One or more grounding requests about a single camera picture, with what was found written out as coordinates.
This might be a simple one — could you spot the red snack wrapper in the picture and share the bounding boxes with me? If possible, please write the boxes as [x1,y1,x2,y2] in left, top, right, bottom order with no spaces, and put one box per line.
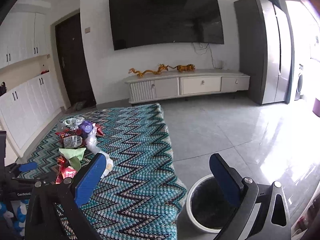
[55,156,77,184]

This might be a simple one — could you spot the white plastic bag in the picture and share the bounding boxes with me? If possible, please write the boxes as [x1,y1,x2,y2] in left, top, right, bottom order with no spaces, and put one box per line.
[85,126,114,179]

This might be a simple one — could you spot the grey printed snack packet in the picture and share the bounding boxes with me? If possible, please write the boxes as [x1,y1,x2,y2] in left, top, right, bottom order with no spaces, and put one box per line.
[59,133,86,149]

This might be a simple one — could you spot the purple plastic bag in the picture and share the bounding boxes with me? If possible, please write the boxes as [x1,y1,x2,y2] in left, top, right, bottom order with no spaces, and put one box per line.
[80,120,93,134]

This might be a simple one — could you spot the white printed wrapper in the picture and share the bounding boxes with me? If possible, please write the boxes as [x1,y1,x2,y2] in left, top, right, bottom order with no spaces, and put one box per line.
[62,117,85,130]

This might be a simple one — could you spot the light green paper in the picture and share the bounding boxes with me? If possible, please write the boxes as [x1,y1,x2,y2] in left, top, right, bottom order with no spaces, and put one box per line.
[59,147,86,171]

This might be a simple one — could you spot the white round trash bin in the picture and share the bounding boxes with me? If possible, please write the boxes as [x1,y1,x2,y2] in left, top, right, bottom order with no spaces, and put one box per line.
[185,174,236,235]

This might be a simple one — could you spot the blue white gloved hand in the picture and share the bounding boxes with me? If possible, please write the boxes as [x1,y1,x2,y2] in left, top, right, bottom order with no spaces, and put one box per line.
[1,200,29,239]

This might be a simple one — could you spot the teal zigzag woven rug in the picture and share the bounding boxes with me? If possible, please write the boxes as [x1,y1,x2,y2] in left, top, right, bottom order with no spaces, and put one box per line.
[16,102,188,240]

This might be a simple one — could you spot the shoes by door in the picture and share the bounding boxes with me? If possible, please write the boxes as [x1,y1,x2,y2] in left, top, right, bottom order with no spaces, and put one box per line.
[67,100,86,112]

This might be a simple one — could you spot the black bag on shelf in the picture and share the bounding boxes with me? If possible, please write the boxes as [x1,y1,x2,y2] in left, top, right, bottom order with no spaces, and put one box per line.
[0,82,7,96]

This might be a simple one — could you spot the white washing machine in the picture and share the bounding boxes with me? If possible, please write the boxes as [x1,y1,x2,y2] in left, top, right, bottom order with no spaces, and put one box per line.
[295,64,304,101]

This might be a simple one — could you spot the purple round stool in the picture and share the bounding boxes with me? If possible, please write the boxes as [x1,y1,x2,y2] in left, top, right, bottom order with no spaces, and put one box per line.
[312,98,320,117]

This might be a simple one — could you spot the white low tv cabinet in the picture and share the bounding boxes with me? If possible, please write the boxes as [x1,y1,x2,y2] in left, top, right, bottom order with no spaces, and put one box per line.
[124,69,250,104]

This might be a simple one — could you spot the golden tiger figurine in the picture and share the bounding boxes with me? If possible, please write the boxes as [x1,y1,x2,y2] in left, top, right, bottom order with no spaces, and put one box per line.
[168,64,195,73]

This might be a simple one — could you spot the golden dragon figurine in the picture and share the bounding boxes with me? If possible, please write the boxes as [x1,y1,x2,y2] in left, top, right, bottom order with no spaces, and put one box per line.
[128,64,169,77]

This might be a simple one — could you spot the dark brown entrance door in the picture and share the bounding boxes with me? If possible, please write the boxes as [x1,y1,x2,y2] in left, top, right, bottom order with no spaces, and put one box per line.
[55,13,96,107]

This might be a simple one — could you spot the grey double-door refrigerator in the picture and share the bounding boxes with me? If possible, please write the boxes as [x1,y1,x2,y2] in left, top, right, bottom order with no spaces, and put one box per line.
[234,0,292,105]

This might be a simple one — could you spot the white wall cabinet unit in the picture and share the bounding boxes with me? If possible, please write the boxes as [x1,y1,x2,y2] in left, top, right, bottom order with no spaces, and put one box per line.
[1,12,63,158]

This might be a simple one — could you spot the tv power cable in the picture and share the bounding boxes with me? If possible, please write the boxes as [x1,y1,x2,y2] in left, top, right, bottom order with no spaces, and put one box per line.
[191,42,223,69]

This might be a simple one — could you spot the large black wall television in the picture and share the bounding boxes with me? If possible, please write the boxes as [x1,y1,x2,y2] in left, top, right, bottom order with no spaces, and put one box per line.
[108,0,224,50]

